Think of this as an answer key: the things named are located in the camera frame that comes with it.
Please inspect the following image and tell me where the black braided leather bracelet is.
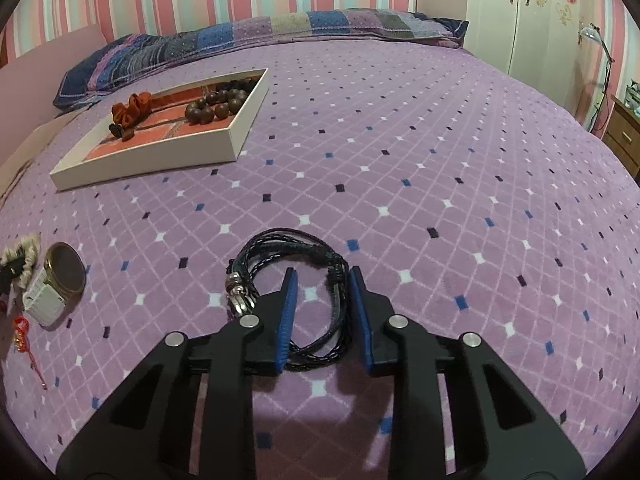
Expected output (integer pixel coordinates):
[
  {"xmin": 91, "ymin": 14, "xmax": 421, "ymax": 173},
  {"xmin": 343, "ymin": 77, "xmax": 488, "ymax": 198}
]
[{"xmin": 226, "ymin": 226, "xmax": 352, "ymax": 373}]

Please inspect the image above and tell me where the pink headboard cushion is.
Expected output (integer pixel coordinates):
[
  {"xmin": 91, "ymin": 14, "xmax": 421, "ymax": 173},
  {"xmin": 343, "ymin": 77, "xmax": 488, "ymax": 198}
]
[{"xmin": 0, "ymin": 25, "xmax": 106, "ymax": 164}]

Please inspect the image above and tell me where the tan folded blanket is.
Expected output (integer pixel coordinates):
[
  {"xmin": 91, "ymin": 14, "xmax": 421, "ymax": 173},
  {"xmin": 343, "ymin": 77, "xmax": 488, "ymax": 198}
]
[{"xmin": 0, "ymin": 106, "xmax": 88, "ymax": 205}]

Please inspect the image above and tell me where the white wardrobe with decals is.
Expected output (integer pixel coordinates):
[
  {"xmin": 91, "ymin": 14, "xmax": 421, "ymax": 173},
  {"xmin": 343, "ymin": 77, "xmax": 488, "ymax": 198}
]
[{"xmin": 464, "ymin": 0, "xmax": 593, "ymax": 113}]

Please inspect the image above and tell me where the silver desk lamp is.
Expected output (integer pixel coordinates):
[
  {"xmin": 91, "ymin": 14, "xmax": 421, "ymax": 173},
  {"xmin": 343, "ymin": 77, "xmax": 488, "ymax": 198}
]
[{"xmin": 577, "ymin": 23, "xmax": 614, "ymax": 133}]

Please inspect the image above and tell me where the brown wooden bead bracelet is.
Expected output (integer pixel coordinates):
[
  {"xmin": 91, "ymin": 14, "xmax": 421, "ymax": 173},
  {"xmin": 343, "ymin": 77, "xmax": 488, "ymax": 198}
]
[{"xmin": 183, "ymin": 77, "xmax": 256, "ymax": 126}]

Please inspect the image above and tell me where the purple diamond pattern bedspread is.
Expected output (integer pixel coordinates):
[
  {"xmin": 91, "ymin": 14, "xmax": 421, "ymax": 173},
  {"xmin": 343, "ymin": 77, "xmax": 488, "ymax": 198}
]
[{"xmin": 1, "ymin": 40, "xmax": 639, "ymax": 467}]

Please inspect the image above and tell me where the red string charm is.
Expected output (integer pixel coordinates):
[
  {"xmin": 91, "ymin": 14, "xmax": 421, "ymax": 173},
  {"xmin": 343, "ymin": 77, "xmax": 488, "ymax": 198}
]
[{"xmin": 12, "ymin": 315, "xmax": 48, "ymax": 391}]

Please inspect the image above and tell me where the orange fabric scrunchie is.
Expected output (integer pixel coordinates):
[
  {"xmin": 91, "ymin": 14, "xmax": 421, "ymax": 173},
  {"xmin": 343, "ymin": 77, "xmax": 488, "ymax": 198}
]
[{"xmin": 111, "ymin": 92, "xmax": 152, "ymax": 130}]

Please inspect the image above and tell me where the blue patchwork long pillow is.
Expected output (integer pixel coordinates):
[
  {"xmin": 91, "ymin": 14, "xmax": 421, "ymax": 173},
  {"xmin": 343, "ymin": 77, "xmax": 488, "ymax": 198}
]
[{"xmin": 52, "ymin": 8, "xmax": 469, "ymax": 112}]

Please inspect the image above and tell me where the white tray brick pattern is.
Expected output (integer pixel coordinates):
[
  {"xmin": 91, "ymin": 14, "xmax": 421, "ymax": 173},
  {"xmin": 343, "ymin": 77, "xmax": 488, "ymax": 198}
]
[{"xmin": 50, "ymin": 68, "xmax": 270, "ymax": 191}]

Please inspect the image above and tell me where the wooden desk with drawers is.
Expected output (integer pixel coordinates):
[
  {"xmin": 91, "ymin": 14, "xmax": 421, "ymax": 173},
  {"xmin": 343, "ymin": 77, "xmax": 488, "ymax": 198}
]
[{"xmin": 603, "ymin": 98, "xmax": 640, "ymax": 182}]

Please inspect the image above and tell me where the white band smartwatch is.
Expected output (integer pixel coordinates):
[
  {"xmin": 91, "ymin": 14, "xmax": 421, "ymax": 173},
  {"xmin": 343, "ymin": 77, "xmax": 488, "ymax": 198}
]
[{"xmin": 23, "ymin": 242, "xmax": 87, "ymax": 328}]

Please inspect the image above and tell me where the cream white scrunchie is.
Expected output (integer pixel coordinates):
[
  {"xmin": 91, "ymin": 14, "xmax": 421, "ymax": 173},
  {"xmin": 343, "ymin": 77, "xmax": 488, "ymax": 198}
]
[{"xmin": 0, "ymin": 233, "xmax": 40, "ymax": 295}]

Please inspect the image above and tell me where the brown wooden pendant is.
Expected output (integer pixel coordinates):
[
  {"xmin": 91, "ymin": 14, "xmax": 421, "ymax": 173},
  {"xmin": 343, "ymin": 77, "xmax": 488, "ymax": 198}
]
[{"xmin": 108, "ymin": 124, "xmax": 134, "ymax": 142}]

